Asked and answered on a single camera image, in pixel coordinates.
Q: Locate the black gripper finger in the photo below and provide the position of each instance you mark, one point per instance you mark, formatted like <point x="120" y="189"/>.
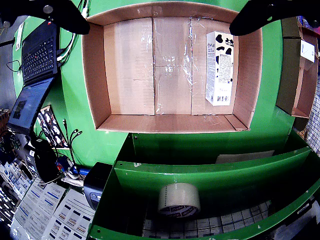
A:
<point x="62" y="15"/>
<point x="260" y="15"/>

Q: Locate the cow print white carton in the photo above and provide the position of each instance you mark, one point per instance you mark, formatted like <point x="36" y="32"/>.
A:
<point x="220" y="75"/>

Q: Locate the open brown cardboard box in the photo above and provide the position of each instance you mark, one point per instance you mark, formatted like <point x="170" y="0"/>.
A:
<point x="285" y="75"/>

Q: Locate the large shallow cardboard tray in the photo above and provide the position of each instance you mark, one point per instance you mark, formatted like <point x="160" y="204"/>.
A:
<point x="172" y="75"/>

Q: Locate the iridescent blue carton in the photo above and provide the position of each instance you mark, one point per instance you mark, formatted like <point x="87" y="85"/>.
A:
<point x="303" y="22"/>

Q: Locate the black laptop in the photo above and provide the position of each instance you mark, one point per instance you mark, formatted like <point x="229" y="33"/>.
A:
<point x="37" y="60"/>

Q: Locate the small white carton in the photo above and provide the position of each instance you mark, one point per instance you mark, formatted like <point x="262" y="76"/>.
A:
<point x="307" y="50"/>

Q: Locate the cow print flat sheet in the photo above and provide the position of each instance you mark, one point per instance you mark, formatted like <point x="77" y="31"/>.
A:
<point x="51" y="125"/>

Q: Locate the black label printer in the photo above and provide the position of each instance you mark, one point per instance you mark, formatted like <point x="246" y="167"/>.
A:
<point x="96" y="180"/>

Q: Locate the green metal rack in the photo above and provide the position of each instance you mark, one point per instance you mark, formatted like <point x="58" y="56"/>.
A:
<point x="200" y="172"/>

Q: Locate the white printed label sheet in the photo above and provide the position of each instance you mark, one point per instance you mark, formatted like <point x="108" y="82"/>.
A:
<point x="37" y="207"/>
<point x="75" y="215"/>

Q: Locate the packing tape roll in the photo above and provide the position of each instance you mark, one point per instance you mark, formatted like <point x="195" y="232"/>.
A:
<point x="178" y="197"/>

